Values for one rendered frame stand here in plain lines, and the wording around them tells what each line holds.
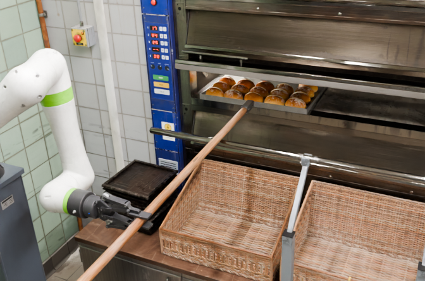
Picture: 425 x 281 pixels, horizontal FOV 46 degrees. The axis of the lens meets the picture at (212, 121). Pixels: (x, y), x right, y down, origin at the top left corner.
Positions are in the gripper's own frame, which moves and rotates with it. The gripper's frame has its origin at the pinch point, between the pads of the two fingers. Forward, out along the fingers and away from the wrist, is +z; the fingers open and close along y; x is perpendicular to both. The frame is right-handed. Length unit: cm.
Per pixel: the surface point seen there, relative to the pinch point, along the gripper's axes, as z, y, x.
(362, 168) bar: 60, 2, -61
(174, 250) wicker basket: -19, 57, -49
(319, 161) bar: 43, 3, -61
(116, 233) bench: -55, 62, -55
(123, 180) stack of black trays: -58, 40, -69
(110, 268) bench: -54, 77, -45
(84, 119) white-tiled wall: -103, 27, -100
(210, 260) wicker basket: 0, 57, -49
